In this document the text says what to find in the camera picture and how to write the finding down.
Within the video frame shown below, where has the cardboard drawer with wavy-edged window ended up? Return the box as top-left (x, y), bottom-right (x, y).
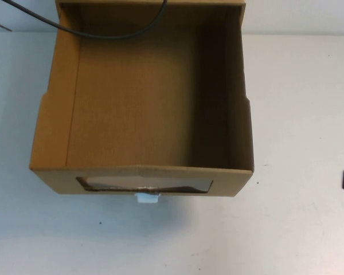
top-left (29, 2), bottom-right (255, 196)

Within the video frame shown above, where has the white plastic drawer handle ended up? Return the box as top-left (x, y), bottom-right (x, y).
top-left (135, 192), bottom-right (162, 204)

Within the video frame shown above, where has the long black hanging cable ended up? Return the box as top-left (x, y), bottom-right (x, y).
top-left (2, 0), bottom-right (167, 40)

